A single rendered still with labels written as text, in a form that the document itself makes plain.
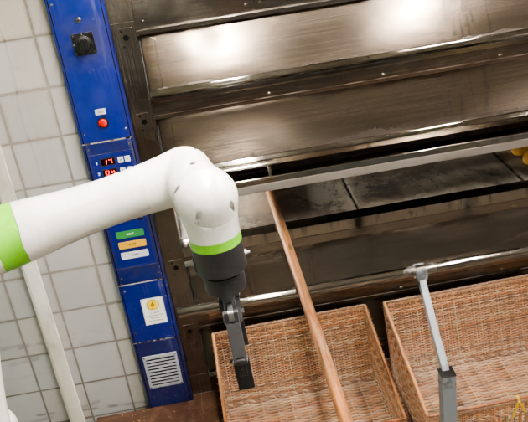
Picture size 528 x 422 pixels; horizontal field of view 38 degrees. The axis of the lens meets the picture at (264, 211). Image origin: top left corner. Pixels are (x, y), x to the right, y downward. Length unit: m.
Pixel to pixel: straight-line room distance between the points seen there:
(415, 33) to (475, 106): 0.32
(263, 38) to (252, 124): 0.27
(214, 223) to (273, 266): 1.36
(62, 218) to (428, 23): 1.43
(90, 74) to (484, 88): 1.22
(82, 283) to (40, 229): 1.29
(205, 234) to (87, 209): 0.22
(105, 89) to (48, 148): 0.27
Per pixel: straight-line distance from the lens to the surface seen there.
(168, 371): 2.79
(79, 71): 2.33
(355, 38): 2.38
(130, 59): 2.34
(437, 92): 2.52
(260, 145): 2.42
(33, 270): 2.62
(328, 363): 1.90
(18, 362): 2.84
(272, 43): 2.35
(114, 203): 1.37
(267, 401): 2.78
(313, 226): 2.57
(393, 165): 2.38
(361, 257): 2.67
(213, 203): 1.27
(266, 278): 2.64
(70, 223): 1.37
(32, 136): 2.44
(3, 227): 1.36
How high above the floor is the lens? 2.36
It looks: 26 degrees down
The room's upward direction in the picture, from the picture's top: 9 degrees counter-clockwise
